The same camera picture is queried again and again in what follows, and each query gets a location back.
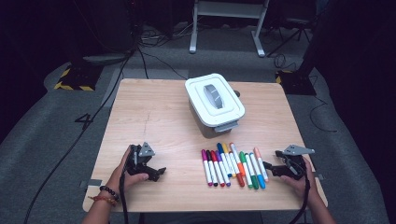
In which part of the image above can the brown marker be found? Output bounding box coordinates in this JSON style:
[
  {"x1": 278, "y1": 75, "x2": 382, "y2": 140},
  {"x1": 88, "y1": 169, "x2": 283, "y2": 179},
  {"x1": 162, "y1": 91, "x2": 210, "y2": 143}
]
[{"x1": 230, "y1": 152, "x2": 246, "y2": 189}]

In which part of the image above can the purple marker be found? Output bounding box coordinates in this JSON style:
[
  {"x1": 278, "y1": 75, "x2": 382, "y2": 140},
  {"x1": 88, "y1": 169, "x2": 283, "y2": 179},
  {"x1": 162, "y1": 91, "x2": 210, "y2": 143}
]
[{"x1": 215, "y1": 150, "x2": 232, "y2": 188}]

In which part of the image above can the white metal desk frame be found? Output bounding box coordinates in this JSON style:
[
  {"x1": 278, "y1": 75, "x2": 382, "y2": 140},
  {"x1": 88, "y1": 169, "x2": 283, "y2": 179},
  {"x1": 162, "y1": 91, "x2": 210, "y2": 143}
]
[{"x1": 189, "y1": 0, "x2": 270, "y2": 58}]

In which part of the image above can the light green marker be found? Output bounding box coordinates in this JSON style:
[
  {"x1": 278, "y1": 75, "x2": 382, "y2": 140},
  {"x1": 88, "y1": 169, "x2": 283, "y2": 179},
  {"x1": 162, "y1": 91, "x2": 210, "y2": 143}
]
[{"x1": 238, "y1": 150, "x2": 253, "y2": 189}]

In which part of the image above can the black yellow striped base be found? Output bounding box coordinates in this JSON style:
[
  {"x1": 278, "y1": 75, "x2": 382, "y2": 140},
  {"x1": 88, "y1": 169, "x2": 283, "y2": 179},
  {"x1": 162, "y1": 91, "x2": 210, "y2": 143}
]
[
  {"x1": 53, "y1": 63, "x2": 104, "y2": 92},
  {"x1": 275, "y1": 69, "x2": 318, "y2": 96}
]

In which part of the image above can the orange marker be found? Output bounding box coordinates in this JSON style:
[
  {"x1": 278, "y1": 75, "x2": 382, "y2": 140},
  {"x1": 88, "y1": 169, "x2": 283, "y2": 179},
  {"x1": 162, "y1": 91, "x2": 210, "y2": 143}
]
[{"x1": 229, "y1": 142, "x2": 246, "y2": 177}]

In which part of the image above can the bundle of floor cables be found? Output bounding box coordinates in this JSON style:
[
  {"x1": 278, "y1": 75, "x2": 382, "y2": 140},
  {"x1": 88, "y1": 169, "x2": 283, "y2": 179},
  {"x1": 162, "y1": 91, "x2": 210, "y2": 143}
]
[{"x1": 138, "y1": 22, "x2": 195, "y2": 49}]

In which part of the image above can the person's right hand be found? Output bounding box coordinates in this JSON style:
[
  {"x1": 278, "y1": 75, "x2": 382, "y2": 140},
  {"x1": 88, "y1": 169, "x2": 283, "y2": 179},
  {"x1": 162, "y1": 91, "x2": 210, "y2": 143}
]
[{"x1": 279, "y1": 155, "x2": 320, "y2": 200}]

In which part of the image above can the red orange bracelet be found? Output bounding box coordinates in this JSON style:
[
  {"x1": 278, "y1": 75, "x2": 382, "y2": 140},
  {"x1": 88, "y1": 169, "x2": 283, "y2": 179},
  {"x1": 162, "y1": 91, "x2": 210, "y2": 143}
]
[{"x1": 88, "y1": 194, "x2": 119, "y2": 208}]

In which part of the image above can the magenta marker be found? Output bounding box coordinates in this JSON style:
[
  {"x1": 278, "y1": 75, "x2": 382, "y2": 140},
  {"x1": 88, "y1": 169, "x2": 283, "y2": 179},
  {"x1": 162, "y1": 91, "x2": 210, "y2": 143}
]
[{"x1": 201, "y1": 148, "x2": 214, "y2": 188}]

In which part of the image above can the pink marker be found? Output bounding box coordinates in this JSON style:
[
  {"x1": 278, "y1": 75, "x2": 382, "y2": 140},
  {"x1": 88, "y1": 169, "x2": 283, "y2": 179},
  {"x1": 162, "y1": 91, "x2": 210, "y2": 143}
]
[{"x1": 253, "y1": 147, "x2": 270, "y2": 183}]

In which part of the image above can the black slanted stand column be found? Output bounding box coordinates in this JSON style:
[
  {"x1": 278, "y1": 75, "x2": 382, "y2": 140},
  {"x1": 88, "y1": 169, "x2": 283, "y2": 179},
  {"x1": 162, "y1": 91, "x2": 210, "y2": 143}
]
[{"x1": 298, "y1": 0, "x2": 332, "y2": 78}]

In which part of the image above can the black bead bracelet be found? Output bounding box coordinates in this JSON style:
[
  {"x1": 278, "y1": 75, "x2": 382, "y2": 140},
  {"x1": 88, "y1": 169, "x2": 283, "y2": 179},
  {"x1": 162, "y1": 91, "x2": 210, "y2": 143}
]
[{"x1": 99, "y1": 185, "x2": 120, "y2": 202}]

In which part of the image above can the long black floor cable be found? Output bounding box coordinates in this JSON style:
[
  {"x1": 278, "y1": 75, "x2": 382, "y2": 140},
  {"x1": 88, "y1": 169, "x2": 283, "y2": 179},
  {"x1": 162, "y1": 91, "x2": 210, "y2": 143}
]
[{"x1": 23, "y1": 50, "x2": 134, "y2": 224}]

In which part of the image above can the coiled black floor cable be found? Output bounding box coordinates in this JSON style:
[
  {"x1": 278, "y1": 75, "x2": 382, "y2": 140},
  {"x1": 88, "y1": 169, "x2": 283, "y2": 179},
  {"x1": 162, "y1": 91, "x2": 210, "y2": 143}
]
[{"x1": 273, "y1": 53, "x2": 297, "y2": 72}]

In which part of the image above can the black tripod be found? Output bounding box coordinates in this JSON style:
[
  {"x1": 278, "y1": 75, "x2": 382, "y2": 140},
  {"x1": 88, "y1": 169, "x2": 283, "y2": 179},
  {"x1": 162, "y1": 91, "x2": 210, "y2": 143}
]
[{"x1": 266, "y1": 17, "x2": 313, "y2": 59}]

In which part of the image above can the black marker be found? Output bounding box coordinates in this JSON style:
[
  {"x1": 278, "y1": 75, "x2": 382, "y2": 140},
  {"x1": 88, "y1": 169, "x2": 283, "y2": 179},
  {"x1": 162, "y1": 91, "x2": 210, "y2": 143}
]
[{"x1": 205, "y1": 149, "x2": 219, "y2": 188}]

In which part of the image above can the white box lid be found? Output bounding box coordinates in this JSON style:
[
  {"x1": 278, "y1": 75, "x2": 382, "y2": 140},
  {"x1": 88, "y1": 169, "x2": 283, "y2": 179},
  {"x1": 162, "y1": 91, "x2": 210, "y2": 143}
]
[{"x1": 184, "y1": 73, "x2": 246, "y2": 129}]

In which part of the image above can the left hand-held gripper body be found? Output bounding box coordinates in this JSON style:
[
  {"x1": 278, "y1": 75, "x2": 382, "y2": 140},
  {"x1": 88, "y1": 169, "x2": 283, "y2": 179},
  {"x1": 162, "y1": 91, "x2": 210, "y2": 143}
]
[{"x1": 125, "y1": 142, "x2": 157, "y2": 175}]

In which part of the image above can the yellow marker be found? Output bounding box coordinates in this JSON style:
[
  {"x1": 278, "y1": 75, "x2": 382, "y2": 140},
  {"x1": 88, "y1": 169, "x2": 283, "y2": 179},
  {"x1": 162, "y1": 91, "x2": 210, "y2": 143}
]
[{"x1": 221, "y1": 143, "x2": 237, "y2": 179}]

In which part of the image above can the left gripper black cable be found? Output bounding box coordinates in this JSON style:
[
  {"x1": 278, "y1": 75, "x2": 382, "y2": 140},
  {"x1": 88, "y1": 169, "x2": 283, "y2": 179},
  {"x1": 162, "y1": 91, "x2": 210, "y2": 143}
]
[{"x1": 119, "y1": 172, "x2": 130, "y2": 224}]

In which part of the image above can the person's left hand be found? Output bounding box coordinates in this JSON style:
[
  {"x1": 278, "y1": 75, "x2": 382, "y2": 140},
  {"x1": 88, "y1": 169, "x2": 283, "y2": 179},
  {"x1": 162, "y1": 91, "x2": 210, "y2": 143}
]
[{"x1": 106, "y1": 145, "x2": 149, "y2": 196}]

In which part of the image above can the dark green marker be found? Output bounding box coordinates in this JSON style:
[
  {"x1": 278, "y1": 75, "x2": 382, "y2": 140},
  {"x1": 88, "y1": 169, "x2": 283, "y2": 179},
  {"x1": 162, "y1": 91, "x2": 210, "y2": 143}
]
[{"x1": 244, "y1": 152, "x2": 260, "y2": 190}]

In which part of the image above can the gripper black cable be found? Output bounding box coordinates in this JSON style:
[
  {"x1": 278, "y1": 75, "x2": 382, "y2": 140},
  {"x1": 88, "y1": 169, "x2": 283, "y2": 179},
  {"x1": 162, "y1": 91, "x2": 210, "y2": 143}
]
[
  {"x1": 119, "y1": 172, "x2": 130, "y2": 224},
  {"x1": 289, "y1": 167, "x2": 312, "y2": 224}
]

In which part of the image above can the red marker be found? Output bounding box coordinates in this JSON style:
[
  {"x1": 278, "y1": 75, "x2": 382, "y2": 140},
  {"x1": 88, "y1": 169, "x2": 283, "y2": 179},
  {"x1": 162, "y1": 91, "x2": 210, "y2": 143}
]
[{"x1": 210, "y1": 149, "x2": 226, "y2": 188}]

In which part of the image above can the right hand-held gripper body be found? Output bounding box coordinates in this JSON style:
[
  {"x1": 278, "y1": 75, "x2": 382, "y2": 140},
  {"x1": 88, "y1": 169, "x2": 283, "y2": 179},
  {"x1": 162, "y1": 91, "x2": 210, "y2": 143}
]
[{"x1": 275, "y1": 144, "x2": 316, "y2": 181}]

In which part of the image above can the transparent grey storage box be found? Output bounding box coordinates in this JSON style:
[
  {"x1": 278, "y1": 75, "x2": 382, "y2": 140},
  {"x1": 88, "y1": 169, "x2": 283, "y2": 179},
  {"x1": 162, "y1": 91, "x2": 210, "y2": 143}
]
[{"x1": 188, "y1": 98, "x2": 241, "y2": 139}]

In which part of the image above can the grey round base plate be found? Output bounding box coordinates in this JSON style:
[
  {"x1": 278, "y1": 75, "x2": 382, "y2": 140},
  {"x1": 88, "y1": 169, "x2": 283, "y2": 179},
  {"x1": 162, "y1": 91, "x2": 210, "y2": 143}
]
[{"x1": 82, "y1": 52, "x2": 130, "y2": 66}]

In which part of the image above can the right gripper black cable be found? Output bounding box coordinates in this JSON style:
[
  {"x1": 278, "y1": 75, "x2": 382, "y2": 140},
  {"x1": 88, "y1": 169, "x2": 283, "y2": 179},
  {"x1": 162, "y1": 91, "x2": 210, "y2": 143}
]
[{"x1": 289, "y1": 167, "x2": 312, "y2": 224}]

